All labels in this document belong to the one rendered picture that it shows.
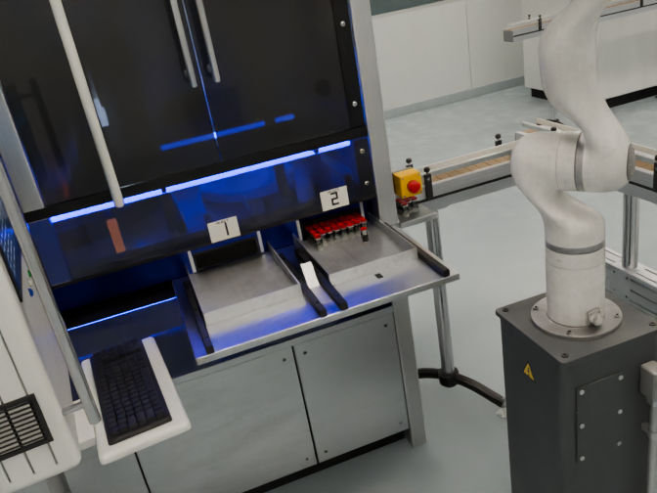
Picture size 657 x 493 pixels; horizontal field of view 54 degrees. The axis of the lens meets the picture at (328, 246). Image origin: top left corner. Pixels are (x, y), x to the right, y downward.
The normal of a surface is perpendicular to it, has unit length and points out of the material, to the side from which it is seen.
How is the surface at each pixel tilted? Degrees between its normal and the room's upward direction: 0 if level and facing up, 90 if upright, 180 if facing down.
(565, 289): 90
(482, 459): 0
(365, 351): 90
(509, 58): 90
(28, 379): 90
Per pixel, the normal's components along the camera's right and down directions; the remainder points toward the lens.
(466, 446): -0.16, -0.90
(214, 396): 0.33, 0.33
